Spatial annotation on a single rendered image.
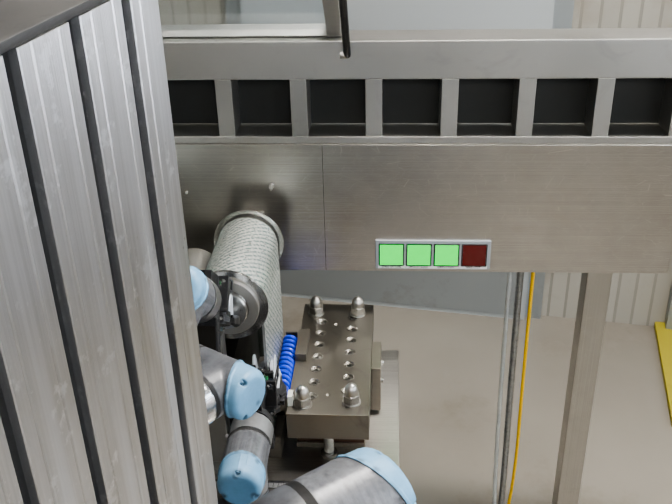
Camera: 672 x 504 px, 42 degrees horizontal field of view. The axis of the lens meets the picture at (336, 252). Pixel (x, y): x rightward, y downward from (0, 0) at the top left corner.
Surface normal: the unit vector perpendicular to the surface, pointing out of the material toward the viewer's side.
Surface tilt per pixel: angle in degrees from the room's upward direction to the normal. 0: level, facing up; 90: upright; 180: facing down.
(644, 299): 90
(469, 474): 0
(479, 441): 0
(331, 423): 90
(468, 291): 90
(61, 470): 90
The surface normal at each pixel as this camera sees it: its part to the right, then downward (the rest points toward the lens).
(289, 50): -0.06, 0.48
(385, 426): -0.02, -0.88
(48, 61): 0.98, 0.08
